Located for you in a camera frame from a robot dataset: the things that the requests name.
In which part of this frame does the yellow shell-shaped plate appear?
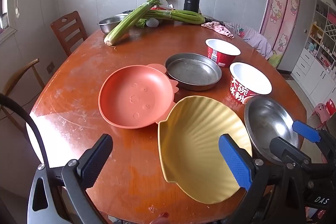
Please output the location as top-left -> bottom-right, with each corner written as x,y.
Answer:
157,95 -> 253,205

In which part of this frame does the stainless steel basin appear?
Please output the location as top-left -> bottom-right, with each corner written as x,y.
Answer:
98,13 -> 132,34

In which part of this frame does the white shelf cabinet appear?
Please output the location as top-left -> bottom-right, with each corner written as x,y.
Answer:
291,0 -> 336,104

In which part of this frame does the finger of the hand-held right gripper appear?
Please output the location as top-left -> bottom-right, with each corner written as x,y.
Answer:
270,137 -> 313,171
292,120 -> 336,161

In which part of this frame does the person's left hand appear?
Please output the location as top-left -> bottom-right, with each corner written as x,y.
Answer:
152,212 -> 170,224

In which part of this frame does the lilac strawberry print garment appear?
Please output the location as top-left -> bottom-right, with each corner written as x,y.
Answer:
226,22 -> 273,59

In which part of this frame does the pink cloth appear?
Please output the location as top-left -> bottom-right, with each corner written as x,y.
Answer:
201,21 -> 235,39

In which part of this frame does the round metal pan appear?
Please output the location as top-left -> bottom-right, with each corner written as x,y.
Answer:
164,53 -> 222,91

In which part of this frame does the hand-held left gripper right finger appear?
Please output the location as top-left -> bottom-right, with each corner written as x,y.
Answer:
218,134 -> 312,224

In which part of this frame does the celery bunch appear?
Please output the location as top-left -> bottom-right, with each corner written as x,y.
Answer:
104,0 -> 162,46
135,9 -> 206,28

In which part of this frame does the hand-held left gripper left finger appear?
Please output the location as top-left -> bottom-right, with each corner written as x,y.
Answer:
28,134 -> 114,224

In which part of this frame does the stainless steel bowl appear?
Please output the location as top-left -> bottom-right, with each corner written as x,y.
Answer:
244,95 -> 300,165

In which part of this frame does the red paper noodle bowl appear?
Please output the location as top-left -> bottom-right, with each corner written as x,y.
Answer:
205,39 -> 241,68
229,62 -> 272,105

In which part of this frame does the brown wooden chair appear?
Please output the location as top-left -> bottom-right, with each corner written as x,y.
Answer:
50,11 -> 88,57

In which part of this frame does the window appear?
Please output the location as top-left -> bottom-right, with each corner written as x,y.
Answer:
0,0 -> 11,30

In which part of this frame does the light wooden armchair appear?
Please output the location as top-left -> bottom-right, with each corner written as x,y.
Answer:
0,58 -> 46,132

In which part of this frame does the white plastic bag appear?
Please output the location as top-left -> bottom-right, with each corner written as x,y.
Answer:
157,0 -> 174,10

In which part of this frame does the orange plastic plate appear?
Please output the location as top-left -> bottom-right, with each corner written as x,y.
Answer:
98,63 -> 180,129

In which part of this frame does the black cable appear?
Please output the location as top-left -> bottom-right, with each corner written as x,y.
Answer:
0,93 -> 50,169

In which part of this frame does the red plastic stool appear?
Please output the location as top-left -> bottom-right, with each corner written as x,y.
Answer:
324,98 -> 336,119

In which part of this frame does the pink cartoon cat wardrobe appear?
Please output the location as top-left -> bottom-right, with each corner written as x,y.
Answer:
259,0 -> 303,56

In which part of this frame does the pink child stool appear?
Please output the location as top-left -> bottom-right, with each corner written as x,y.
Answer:
312,102 -> 328,130

